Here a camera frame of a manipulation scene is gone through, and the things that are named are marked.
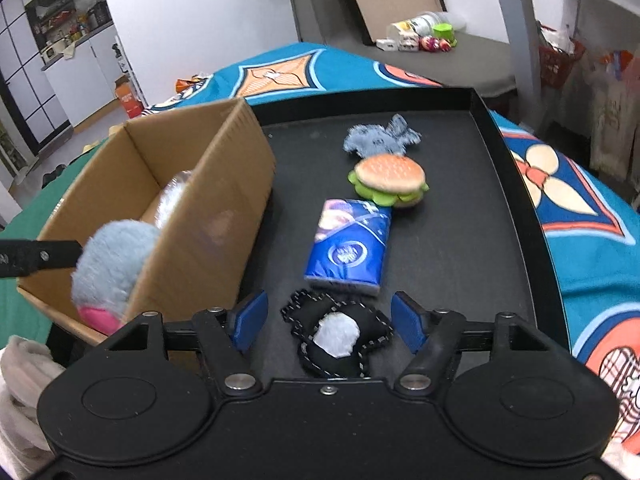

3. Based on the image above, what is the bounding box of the grey pink plush paw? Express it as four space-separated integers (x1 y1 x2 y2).
70 220 160 335

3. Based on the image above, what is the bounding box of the black stitched plush toy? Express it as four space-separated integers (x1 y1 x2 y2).
280 289 394 379

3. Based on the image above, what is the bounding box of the blue tissue pack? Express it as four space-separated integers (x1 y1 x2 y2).
304 198 392 297

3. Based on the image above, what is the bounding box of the clear bubble wrap bag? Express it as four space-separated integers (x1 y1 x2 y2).
154 170 192 229

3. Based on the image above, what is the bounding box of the brown cardboard box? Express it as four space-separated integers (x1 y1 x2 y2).
17 98 276 344

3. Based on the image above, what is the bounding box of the plush hamburger toy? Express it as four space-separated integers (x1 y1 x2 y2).
347 154 430 208

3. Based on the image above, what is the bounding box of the blue grey knitted toy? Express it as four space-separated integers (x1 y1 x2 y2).
343 114 422 159

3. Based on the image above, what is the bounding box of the green cloth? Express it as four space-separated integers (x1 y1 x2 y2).
0 148 99 348

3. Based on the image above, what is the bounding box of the black shallow tray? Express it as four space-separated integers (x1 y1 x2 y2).
49 86 572 380

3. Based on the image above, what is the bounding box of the white fleece blanket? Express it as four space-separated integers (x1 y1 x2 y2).
1 335 65 479

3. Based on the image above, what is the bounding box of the blue patterned blanket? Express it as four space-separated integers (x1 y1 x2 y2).
147 42 639 457

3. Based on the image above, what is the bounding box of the white kitchen cabinet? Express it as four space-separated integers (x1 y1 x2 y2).
43 24 128 127

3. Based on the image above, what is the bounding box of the orange carton on floor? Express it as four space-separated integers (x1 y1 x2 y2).
115 75 143 119

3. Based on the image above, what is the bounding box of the orange bag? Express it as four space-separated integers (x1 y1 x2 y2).
175 74 212 93

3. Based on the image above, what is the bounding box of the grey floor mat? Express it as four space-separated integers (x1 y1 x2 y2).
300 32 516 98

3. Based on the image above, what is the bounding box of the red pink small toy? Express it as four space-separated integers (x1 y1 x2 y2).
419 36 452 53

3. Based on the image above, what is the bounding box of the white adapter box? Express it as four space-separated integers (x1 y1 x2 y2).
375 38 398 52

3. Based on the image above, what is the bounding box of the printed white carton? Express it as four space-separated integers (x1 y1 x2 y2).
397 30 420 52

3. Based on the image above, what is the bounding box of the red basket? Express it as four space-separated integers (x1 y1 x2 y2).
538 40 586 90

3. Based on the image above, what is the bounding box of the green lidded jar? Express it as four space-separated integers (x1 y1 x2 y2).
432 23 457 48

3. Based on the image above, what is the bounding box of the white plastic bottle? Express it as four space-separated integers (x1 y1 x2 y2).
386 12 451 40

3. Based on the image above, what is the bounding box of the grey desk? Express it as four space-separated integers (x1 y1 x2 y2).
498 0 639 131

